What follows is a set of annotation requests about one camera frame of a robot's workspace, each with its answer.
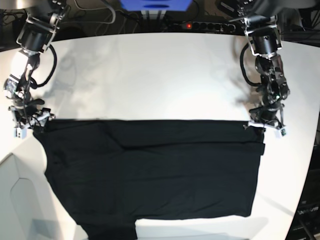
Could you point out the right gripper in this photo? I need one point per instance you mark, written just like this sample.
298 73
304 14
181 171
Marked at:
26 114

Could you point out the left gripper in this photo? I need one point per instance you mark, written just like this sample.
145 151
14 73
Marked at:
266 116

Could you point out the black T-shirt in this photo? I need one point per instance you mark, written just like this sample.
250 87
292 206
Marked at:
107 174

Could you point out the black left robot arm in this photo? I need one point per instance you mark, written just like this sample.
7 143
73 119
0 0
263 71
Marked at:
263 39

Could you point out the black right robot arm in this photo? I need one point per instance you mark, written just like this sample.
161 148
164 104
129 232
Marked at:
43 18

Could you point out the white plastic bin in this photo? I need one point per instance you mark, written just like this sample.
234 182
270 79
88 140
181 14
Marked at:
28 208

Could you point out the black power strip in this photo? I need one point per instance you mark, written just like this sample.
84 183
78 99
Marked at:
202 27

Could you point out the black equipment with label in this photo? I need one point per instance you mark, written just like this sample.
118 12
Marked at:
306 221

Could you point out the blue box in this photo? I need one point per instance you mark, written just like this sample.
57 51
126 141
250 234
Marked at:
156 5

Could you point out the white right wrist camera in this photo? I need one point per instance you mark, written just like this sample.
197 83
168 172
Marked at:
20 132

